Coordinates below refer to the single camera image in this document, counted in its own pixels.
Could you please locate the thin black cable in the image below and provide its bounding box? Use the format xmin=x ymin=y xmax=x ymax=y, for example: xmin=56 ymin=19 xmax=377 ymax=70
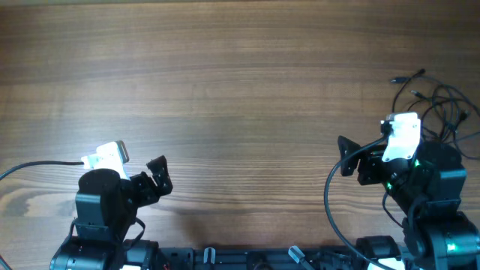
xmin=408 ymin=68 xmax=480 ymax=161

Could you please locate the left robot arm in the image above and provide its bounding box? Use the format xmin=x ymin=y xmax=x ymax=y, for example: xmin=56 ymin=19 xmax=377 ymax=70
xmin=49 ymin=155 xmax=173 ymax=270

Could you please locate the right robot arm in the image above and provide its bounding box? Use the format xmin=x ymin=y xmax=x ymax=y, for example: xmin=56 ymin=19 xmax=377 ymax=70
xmin=337 ymin=136 xmax=479 ymax=269

